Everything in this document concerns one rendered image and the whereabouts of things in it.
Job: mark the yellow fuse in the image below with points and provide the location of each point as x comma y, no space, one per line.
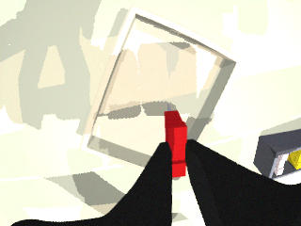
295,159

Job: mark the dark grey fuse block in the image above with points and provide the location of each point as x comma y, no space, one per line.
271,146

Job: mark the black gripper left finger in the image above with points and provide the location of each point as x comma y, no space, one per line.
148,203

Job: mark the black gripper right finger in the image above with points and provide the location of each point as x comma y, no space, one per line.
231,195

